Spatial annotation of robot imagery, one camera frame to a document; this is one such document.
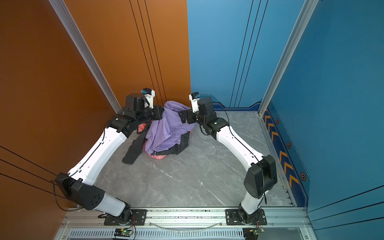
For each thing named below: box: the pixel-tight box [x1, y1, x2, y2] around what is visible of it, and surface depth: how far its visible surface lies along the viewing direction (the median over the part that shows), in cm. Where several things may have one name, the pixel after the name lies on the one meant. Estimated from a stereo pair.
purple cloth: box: [145, 101, 195, 153], surface depth 81 cm
